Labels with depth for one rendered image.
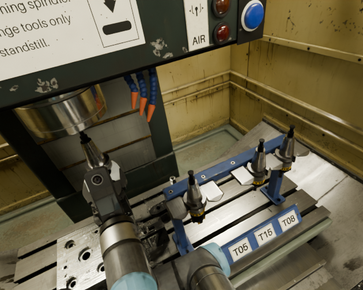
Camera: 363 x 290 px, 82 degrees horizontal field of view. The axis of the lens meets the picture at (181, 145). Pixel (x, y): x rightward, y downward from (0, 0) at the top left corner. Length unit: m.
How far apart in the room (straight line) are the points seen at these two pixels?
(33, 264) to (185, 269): 0.76
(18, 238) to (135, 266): 1.38
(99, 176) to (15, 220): 1.43
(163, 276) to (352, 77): 1.00
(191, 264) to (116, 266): 0.15
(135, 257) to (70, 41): 0.34
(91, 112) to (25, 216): 1.45
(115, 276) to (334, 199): 1.05
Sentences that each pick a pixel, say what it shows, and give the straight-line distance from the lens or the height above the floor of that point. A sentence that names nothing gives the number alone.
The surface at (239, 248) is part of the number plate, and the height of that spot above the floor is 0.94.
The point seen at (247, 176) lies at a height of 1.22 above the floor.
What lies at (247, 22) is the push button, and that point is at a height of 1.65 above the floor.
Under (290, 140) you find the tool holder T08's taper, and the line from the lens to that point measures 0.70.
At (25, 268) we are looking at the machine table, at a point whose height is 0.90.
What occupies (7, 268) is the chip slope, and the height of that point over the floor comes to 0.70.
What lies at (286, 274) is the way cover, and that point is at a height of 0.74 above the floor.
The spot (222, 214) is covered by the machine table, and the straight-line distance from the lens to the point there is 0.95.
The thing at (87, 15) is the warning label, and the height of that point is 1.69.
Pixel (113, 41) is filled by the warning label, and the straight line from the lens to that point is 0.27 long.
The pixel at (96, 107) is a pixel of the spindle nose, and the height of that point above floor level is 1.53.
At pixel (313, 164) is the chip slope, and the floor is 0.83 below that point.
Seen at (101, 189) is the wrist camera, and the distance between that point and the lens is 0.46.
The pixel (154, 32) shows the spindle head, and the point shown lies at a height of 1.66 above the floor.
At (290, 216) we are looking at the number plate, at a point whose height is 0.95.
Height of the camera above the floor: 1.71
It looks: 39 degrees down
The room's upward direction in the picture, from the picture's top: 10 degrees counter-clockwise
